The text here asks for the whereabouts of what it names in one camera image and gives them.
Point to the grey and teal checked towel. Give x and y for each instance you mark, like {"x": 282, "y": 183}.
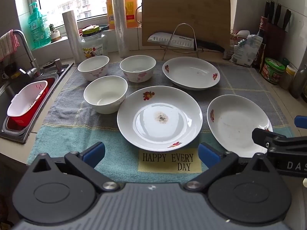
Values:
{"x": 72, "y": 136}

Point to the green dish soap bottle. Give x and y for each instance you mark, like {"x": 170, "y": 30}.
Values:
{"x": 38, "y": 33}

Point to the metal sink soap dispenser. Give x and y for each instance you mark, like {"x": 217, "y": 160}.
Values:
{"x": 58, "y": 64}

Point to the red and white printed bag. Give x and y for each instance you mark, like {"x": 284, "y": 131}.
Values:
{"x": 236, "y": 38}

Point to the white and green printed bag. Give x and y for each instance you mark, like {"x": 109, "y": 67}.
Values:
{"x": 242, "y": 52}

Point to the green-lid sauce jar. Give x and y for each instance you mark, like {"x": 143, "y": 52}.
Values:
{"x": 272, "y": 73}

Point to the dark red knife block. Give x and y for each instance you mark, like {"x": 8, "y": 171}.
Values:
{"x": 275, "y": 43}

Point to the bamboo cutting board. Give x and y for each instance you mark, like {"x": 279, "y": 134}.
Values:
{"x": 187, "y": 12}

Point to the orange cooking oil bottle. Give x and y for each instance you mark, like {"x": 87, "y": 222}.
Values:
{"x": 130, "y": 12}

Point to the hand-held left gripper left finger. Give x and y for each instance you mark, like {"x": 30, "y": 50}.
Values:
{"x": 93, "y": 152}

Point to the stainless steel sink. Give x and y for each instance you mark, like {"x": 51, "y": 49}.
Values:
{"x": 16, "y": 137}

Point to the dark soy sauce bottle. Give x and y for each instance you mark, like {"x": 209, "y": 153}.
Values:
{"x": 262, "y": 28}

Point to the white plastic bag roll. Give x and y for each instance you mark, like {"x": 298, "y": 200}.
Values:
{"x": 73, "y": 36}

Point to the pink dishcloth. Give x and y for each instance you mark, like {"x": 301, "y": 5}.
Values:
{"x": 7, "y": 45}

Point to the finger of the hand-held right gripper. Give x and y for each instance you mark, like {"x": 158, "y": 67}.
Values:
{"x": 263, "y": 136}
{"x": 301, "y": 121}

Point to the small potted plant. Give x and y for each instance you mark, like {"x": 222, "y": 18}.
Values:
{"x": 55, "y": 36}

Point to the red plastic basin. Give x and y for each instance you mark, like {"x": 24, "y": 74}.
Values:
{"x": 16, "y": 122}

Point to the plain white bowl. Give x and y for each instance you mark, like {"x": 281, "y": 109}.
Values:
{"x": 105, "y": 93}

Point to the large white flowered plate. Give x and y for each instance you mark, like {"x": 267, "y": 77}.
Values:
{"x": 168, "y": 129}

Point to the white pink-flowered bowl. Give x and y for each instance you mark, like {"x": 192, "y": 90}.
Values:
{"x": 138, "y": 63}
{"x": 92, "y": 64}

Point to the small yellow-lid jar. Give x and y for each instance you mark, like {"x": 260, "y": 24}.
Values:
{"x": 287, "y": 79}

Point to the metal faucet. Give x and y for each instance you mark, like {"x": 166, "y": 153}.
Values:
{"x": 26, "y": 50}

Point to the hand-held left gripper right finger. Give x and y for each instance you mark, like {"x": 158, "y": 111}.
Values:
{"x": 208, "y": 157}

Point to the clear plastic wrap roll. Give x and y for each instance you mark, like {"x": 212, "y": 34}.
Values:
{"x": 121, "y": 28}

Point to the metal sink strainer lid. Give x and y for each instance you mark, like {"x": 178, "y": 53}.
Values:
{"x": 48, "y": 64}

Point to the glass jar with green lid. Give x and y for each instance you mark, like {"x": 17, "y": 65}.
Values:
{"x": 94, "y": 46}

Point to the white colander basket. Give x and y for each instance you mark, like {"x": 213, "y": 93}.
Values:
{"x": 26, "y": 100}

